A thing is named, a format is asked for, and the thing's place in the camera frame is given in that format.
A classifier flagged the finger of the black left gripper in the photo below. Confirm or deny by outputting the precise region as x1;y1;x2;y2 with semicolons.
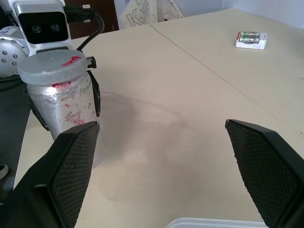
23;88;50;132
86;69;103;118

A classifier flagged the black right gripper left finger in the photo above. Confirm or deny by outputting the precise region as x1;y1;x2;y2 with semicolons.
0;121;101;228

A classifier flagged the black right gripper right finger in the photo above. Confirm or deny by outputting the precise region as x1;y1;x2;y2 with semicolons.
225;119;304;228

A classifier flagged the silver jar with red flecks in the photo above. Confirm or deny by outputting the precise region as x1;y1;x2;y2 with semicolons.
25;70;101;170

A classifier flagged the grey ribbed screw lid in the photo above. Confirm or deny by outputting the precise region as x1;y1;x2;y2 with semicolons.
16;49;89;85

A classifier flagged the white shoe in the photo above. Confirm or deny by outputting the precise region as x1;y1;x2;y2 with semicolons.
0;164;10;181

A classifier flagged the white battery charger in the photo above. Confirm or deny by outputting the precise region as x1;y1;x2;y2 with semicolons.
235;31;267;50

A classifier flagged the green silver battery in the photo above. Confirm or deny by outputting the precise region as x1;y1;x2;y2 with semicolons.
240;31;260;38
238;37;260;44

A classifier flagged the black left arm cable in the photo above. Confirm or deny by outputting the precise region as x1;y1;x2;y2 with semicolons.
63;6;105;53

